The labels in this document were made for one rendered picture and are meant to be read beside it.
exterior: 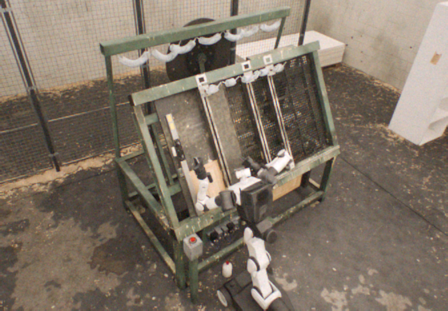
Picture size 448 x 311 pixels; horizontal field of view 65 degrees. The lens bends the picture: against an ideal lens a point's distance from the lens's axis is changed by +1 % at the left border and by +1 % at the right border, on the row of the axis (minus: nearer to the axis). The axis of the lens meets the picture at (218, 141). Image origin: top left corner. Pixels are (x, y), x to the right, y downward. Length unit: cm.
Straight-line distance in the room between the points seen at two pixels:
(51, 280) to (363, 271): 325
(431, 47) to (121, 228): 490
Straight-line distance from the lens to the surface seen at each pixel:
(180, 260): 339
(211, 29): 359
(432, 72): 604
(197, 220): 316
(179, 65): 358
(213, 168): 320
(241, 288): 361
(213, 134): 312
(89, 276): 406
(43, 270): 427
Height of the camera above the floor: 328
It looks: 36 degrees down
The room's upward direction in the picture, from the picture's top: 2 degrees clockwise
